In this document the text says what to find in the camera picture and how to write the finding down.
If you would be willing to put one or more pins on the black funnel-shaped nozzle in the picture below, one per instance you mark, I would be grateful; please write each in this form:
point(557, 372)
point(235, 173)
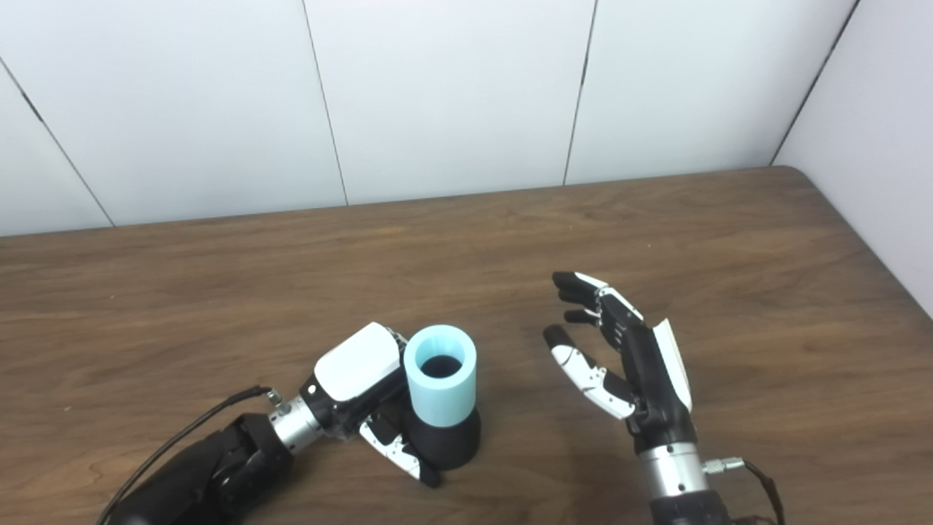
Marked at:
point(448, 445)

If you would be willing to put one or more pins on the white and black left hand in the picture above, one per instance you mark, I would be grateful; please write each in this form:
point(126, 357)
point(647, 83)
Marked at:
point(357, 364)

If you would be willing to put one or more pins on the white and black right hand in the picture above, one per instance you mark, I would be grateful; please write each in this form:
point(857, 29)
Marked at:
point(652, 386)

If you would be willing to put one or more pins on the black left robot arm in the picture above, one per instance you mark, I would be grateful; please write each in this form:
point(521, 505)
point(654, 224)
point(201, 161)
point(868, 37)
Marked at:
point(211, 474)

